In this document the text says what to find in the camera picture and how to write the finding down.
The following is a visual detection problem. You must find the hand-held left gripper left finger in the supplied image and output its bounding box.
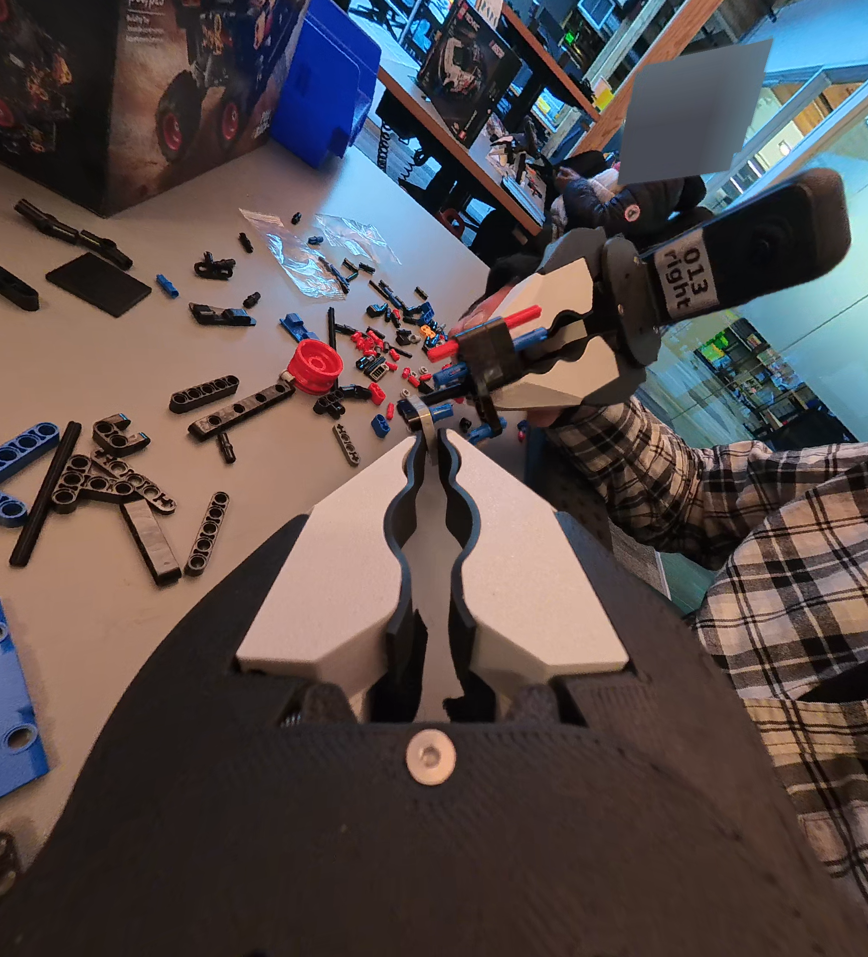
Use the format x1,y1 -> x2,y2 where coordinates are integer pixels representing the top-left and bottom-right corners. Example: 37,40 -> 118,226
235,436 -> 427,720

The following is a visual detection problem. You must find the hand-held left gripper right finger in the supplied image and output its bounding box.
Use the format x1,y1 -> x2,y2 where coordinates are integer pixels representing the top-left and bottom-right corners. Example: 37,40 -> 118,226
437,430 -> 629,720

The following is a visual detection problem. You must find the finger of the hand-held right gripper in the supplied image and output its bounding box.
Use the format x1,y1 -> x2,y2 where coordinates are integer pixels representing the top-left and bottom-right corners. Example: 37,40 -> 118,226
488,256 -> 598,333
495,332 -> 623,412

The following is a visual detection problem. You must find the black beam assembly with pins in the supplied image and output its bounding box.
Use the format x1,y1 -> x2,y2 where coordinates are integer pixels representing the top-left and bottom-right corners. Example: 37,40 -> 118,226
426,305 -> 547,442

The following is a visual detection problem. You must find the grey desk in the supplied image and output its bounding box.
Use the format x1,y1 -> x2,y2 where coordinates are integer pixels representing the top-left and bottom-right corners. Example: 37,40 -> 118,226
0,138 -> 539,921

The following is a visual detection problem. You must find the person's right hand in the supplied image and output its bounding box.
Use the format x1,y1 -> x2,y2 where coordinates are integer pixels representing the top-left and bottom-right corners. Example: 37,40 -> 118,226
449,294 -> 516,339

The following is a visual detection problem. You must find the black straight beam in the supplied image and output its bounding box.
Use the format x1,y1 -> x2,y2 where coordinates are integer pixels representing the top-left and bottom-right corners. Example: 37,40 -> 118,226
120,497 -> 183,589
183,490 -> 231,577

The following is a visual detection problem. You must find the wooden workbench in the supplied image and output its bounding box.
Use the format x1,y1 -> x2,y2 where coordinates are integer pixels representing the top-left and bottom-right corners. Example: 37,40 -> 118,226
377,0 -> 603,233

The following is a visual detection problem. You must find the pile of small pins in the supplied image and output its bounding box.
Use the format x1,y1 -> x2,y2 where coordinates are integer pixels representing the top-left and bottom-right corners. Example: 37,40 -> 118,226
325,278 -> 472,420

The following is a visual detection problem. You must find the black T-shaped connector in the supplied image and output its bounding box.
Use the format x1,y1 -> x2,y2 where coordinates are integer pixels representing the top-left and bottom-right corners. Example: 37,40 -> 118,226
313,385 -> 371,418

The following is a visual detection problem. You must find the black nine-hole beam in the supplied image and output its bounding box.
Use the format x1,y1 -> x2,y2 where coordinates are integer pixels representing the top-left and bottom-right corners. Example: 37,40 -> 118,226
188,374 -> 299,442

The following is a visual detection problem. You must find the large red wheel rim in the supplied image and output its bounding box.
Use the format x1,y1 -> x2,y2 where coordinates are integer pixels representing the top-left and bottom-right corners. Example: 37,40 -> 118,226
284,338 -> 345,395

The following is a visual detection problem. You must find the black five-hole beam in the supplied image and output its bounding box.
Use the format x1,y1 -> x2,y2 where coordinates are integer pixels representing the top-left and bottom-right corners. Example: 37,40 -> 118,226
170,375 -> 240,414

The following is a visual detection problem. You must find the toy car set box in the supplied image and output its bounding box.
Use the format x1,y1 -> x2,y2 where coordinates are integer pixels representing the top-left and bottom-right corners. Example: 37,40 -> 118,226
417,0 -> 523,147

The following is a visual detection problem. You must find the black triangular beam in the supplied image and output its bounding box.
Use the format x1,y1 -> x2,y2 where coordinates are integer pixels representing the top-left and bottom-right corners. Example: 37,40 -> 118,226
51,449 -> 178,518

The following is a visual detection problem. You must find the small clear plastic bag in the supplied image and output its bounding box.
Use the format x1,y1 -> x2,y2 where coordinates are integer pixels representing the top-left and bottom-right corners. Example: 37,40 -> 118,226
239,208 -> 402,302

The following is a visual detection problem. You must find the black angled connector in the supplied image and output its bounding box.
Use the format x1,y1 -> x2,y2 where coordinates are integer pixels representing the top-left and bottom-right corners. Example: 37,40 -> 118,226
92,413 -> 152,457

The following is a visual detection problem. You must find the long black axle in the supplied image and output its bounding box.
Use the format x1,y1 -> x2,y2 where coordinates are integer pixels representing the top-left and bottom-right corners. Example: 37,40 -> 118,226
9,421 -> 83,567

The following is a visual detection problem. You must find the plain blue storage bin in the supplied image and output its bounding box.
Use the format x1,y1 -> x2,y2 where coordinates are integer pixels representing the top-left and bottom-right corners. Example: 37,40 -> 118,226
269,0 -> 382,169

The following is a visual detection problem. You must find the blue L-shaped beam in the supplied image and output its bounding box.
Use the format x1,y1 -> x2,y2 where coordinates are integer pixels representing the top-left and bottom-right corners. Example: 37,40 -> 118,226
0,421 -> 61,528

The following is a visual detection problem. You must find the black flat tile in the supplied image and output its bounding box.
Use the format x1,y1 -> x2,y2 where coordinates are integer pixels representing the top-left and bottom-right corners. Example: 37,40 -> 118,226
45,252 -> 153,319

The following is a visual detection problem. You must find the black double connector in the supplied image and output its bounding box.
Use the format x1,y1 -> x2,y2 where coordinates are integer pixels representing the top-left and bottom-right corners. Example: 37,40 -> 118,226
13,198 -> 134,272

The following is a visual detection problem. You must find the black toy set box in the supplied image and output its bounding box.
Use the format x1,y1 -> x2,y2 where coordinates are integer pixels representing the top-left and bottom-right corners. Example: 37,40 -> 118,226
0,0 -> 311,218

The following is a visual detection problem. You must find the black coiled cable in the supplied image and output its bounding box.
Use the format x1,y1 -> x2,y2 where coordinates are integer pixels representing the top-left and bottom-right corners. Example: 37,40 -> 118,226
377,120 -> 421,182

